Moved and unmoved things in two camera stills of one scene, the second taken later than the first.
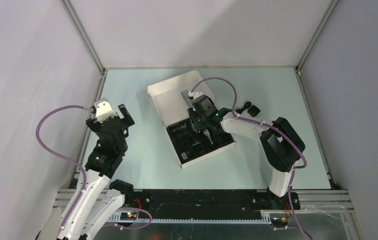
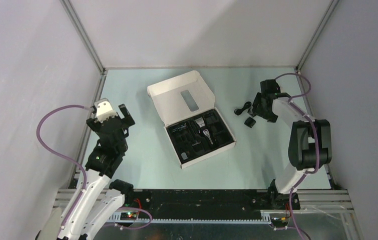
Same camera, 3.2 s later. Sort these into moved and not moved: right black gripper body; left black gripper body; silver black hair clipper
Moved: right black gripper body
Not moved: left black gripper body; silver black hair clipper
